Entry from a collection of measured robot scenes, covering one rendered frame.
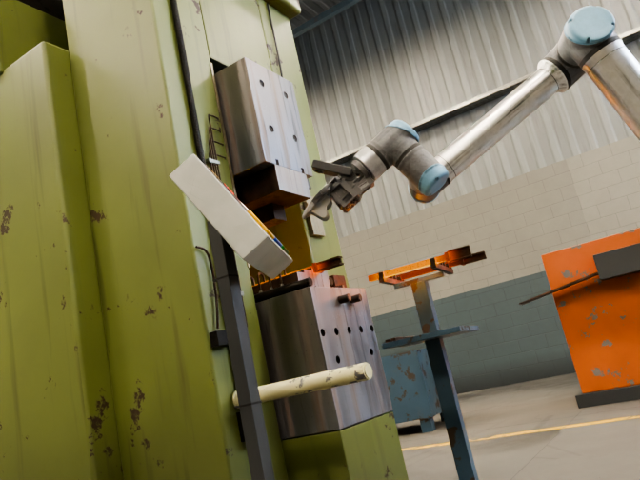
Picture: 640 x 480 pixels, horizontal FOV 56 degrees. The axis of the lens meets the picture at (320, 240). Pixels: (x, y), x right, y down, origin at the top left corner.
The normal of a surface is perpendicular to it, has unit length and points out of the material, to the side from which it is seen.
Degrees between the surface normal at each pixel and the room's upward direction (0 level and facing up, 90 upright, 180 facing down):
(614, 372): 90
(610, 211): 90
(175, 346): 90
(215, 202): 90
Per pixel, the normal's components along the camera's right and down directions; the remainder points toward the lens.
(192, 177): -0.13, -0.20
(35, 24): 0.83, -0.29
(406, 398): -0.44, -0.11
